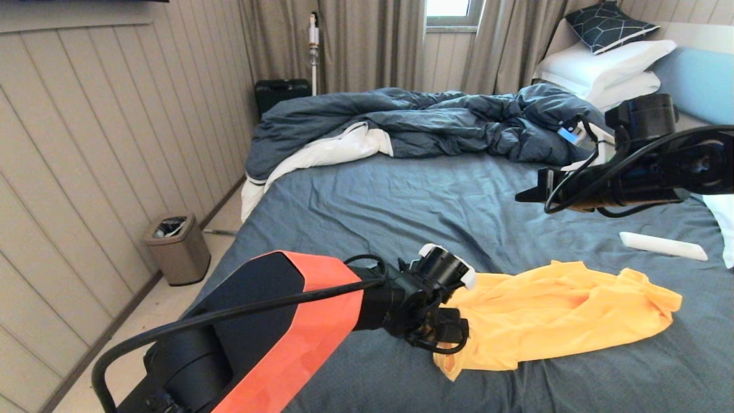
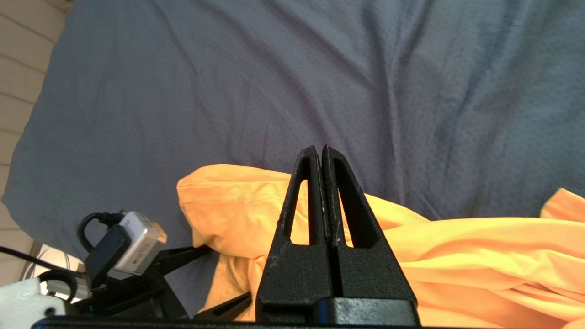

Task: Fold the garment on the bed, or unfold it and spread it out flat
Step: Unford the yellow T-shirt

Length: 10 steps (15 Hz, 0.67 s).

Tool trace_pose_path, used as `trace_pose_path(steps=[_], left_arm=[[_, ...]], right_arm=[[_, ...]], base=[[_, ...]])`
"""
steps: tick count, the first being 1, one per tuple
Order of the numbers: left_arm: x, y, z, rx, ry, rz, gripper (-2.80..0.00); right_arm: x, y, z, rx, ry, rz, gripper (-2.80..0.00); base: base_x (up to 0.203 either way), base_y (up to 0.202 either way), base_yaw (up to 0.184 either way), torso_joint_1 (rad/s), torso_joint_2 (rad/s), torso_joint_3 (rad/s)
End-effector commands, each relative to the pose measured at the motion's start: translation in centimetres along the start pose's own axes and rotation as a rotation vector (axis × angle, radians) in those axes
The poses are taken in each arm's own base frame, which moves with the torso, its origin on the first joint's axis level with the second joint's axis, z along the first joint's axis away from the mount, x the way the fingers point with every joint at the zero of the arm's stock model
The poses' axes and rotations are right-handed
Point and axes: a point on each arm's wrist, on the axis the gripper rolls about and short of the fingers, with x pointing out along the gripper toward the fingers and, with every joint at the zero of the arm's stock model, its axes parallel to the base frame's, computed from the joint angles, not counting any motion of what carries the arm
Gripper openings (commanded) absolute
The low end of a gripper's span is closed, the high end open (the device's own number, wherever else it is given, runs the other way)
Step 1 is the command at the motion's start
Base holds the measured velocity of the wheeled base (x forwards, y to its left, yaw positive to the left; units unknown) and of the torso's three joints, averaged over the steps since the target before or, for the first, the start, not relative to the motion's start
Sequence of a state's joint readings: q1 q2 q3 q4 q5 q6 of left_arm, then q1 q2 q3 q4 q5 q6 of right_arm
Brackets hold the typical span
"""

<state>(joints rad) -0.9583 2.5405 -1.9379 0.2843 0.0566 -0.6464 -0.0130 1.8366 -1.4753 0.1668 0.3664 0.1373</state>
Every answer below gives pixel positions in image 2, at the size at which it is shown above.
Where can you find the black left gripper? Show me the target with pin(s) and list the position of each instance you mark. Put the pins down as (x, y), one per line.
(132, 294)

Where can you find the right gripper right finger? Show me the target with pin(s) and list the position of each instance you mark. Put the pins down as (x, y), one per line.
(370, 278)

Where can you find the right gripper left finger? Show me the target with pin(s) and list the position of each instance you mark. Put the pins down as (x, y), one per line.
(297, 278)

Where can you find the yellow t-shirt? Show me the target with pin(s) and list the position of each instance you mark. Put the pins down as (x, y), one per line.
(457, 256)

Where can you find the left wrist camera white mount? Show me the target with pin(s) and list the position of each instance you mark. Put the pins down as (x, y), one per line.
(137, 242)

